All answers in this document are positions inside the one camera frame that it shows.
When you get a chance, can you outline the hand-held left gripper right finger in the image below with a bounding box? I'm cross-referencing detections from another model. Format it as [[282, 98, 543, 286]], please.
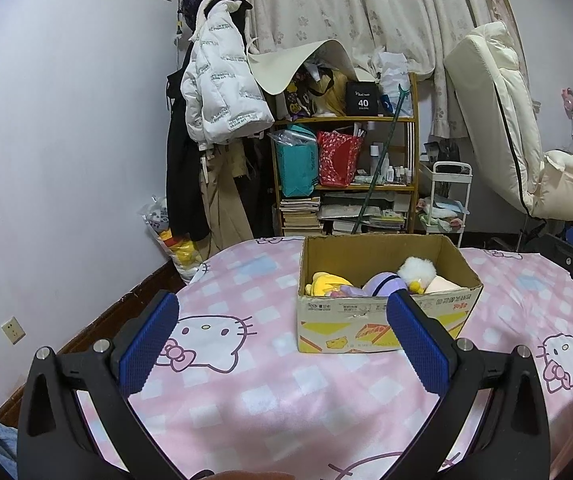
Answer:
[[385, 290, 552, 480]]

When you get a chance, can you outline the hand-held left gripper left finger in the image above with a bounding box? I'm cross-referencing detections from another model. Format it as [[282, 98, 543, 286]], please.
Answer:
[[16, 290, 217, 480]]

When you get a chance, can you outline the brown cardboard box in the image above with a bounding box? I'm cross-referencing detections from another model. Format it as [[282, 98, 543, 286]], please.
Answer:
[[296, 234, 483, 356]]

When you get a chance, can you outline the pale purple plush toy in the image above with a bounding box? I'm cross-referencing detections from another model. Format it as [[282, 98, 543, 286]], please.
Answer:
[[329, 271, 409, 298]]

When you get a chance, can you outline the white fluffy plush toy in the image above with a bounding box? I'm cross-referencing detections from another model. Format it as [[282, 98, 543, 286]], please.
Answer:
[[397, 256, 438, 295]]

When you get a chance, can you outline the yellow plush toy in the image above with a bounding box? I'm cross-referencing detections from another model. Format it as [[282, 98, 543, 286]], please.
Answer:
[[305, 271, 367, 297]]

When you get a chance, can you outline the clear bag of toys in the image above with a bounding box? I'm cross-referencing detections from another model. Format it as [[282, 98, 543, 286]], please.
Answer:
[[140, 195, 207, 283]]

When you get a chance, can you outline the pink checked printed blanket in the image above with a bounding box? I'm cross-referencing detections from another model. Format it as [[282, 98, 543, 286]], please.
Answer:
[[74, 235, 573, 480]]

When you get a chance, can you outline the pink desk fan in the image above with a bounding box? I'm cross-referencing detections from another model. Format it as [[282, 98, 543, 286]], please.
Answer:
[[560, 87, 573, 138]]

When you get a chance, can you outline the white trolley cart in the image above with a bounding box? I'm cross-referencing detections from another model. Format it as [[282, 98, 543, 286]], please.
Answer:
[[419, 161, 473, 248]]

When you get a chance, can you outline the beige coat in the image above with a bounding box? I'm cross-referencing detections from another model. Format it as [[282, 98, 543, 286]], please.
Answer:
[[199, 140, 254, 253]]

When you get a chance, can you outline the cream padded chair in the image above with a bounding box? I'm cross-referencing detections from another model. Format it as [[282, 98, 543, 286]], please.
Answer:
[[443, 21, 573, 225]]

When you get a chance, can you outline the black coat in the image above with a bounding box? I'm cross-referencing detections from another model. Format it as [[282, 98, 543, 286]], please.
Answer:
[[165, 60, 212, 243]]

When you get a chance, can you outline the group of small bottles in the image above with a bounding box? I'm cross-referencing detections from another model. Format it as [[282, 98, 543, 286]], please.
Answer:
[[369, 142, 414, 185]]

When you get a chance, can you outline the stack of books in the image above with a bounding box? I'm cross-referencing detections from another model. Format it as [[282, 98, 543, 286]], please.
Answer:
[[279, 192, 411, 237]]

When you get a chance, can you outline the green pole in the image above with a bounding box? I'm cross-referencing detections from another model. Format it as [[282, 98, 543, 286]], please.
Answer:
[[352, 86, 412, 236]]

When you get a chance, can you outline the red patterned bag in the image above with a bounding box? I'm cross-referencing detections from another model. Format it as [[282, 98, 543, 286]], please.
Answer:
[[316, 130, 364, 187]]

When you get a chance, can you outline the teal bag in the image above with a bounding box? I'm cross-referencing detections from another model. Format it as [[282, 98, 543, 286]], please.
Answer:
[[272, 127, 319, 198]]

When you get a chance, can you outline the wooden shelf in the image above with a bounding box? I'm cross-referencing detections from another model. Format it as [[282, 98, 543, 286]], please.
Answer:
[[270, 72, 419, 238]]

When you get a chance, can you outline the black printed box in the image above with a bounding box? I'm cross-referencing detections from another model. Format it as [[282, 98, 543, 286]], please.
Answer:
[[345, 81, 381, 117]]

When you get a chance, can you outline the white plastic bag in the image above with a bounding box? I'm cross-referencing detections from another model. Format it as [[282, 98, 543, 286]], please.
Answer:
[[369, 50, 412, 111]]

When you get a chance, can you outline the dark patterned bag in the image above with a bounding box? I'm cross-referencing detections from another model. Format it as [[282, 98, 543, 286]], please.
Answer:
[[286, 62, 347, 120]]

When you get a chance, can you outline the white puffer jacket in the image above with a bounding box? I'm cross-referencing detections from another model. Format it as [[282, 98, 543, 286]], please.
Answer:
[[180, 0, 276, 151]]

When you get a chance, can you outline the cream foam sheet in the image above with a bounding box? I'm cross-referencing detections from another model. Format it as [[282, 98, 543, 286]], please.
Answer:
[[246, 39, 357, 96]]

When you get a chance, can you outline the cream patterned curtain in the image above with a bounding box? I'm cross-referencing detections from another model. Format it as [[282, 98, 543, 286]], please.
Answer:
[[226, 0, 522, 138]]

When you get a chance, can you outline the wooden bed frame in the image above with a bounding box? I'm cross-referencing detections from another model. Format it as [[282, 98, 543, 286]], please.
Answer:
[[0, 259, 187, 428]]

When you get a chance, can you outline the white wall socket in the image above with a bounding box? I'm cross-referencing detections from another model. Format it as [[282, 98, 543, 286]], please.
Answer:
[[0, 316, 26, 345]]

